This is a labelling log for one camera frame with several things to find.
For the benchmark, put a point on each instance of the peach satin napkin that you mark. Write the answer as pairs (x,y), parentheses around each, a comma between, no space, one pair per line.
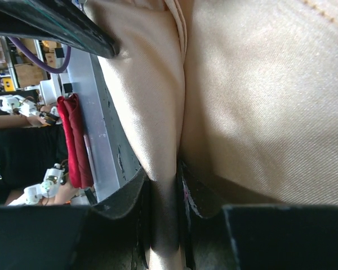
(245,92)

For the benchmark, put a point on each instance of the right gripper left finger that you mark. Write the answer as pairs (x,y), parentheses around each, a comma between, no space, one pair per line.
(113,234)

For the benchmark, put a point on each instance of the person in black shirt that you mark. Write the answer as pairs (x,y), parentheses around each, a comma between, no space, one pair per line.
(28,147)

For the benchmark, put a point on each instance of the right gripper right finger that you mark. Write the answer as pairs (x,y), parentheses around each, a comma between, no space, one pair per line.
(219,235)

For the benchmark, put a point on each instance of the red folded cloth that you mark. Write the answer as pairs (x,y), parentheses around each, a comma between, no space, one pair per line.
(78,163)

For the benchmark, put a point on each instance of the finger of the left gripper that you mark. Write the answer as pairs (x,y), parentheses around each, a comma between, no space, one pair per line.
(59,21)

